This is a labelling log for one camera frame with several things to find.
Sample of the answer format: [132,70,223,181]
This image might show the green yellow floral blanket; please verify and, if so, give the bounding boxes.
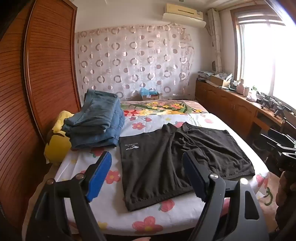
[120,100,208,116]

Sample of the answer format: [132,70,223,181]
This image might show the white air conditioner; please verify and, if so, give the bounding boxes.
[162,3,207,29]

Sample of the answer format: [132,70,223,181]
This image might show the wooden slatted wardrobe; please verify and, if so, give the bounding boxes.
[0,0,81,230]

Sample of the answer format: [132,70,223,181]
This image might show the white floral bed sheet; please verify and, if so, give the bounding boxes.
[54,112,270,237]

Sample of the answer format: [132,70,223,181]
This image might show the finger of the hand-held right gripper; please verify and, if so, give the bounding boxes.
[260,134,296,152]
[268,128,296,143]

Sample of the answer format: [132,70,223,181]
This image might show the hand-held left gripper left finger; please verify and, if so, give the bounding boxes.
[25,151,112,241]

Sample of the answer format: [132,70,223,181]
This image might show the long wooden cabinet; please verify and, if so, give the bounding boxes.
[195,79,296,149]

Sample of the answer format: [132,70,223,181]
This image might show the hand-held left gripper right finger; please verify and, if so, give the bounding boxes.
[182,151,270,241]

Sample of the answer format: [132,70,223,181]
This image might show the ring-patterned sheer wall curtain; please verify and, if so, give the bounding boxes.
[75,23,195,101]

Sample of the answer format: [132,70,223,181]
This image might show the window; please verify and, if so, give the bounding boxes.
[231,9,296,114]

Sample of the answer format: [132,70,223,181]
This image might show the patterned cloth pile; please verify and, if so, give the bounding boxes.
[197,71,233,81]

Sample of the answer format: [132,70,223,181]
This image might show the person's dark clothing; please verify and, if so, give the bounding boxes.
[275,171,296,233]

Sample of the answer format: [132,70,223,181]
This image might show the pink floral blanket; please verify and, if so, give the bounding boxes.
[254,172,279,207]

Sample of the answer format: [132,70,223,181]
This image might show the black tools on cabinet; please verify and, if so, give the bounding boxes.
[256,91,290,117]

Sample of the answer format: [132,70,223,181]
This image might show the patterned window curtain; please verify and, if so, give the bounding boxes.
[207,9,223,74]

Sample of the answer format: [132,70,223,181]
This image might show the black pants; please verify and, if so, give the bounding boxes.
[119,122,255,212]

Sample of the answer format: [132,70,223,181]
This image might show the open cardboard box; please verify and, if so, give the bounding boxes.
[209,75,230,87]

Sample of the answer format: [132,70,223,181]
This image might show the grey-blue folded jeans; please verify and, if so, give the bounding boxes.
[63,89,121,134]

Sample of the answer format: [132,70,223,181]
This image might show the cardboard box with blue items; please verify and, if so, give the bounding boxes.
[139,88,160,101]

